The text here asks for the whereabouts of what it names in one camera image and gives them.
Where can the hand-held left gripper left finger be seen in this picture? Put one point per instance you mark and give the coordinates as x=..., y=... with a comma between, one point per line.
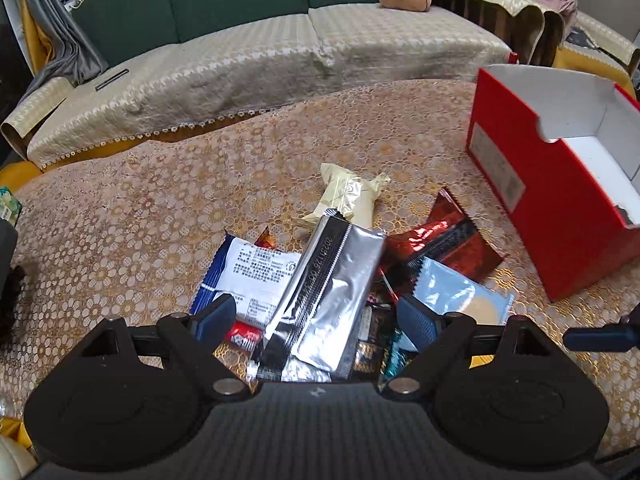
x=217, y=317

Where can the dark brown snack packet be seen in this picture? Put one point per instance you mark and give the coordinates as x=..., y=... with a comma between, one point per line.
x=372, y=342

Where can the dark red shiny snack packet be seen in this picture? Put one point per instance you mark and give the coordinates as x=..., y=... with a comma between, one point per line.
x=445, y=245

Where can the white and blue snack packet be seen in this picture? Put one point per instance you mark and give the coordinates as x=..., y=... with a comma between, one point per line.
x=255, y=270

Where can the cream snack packet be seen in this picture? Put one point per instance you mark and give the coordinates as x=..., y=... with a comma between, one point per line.
x=345, y=192

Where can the black device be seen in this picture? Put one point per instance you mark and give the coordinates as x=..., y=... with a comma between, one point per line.
x=5, y=250

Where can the silver foil snack packet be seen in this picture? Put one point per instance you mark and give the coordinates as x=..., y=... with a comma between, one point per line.
x=325, y=300

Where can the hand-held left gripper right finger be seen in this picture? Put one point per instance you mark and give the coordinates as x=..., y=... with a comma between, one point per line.
x=416, y=321

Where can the beige patterned sofa cover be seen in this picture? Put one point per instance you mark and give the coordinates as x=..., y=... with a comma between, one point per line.
x=250, y=60

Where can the black remote control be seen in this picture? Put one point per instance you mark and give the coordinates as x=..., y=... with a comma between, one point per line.
x=111, y=81

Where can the light blue snack packet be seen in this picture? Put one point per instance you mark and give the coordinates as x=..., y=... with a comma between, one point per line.
x=450, y=290

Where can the small red snack packet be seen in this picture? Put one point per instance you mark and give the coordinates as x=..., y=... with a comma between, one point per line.
x=245, y=335

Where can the gold patterned seat cover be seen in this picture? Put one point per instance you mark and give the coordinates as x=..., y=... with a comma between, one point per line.
x=600, y=47

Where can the teal snack packet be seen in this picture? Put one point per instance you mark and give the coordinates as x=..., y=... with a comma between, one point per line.
x=395, y=360

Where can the gold patterned tablecloth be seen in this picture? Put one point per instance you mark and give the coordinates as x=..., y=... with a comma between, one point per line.
x=150, y=210

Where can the beige armrest cover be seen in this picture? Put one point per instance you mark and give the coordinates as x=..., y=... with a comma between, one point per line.
x=525, y=15

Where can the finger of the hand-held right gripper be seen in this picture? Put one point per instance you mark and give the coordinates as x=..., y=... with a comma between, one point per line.
x=595, y=338

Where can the grey curtain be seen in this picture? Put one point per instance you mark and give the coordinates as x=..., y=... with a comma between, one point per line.
x=55, y=35

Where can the green tissue pack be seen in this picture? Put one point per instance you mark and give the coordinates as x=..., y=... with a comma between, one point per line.
x=7, y=205

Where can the red cardboard box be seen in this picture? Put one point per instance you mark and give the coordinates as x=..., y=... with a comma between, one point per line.
x=550, y=200

